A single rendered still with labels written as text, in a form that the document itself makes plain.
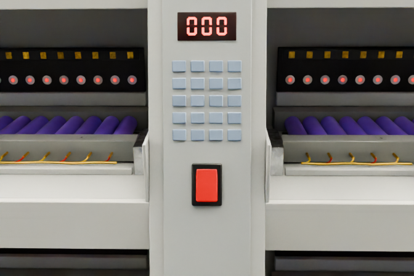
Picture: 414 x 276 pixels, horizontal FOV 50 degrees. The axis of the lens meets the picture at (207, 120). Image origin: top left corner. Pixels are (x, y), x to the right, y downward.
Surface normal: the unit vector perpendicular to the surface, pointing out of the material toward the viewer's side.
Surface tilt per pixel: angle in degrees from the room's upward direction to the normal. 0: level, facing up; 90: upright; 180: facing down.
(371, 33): 90
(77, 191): 15
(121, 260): 105
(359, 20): 90
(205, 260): 90
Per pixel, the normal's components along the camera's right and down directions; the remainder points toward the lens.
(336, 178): 0.00, -0.95
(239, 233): -0.03, 0.06
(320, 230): -0.03, 0.32
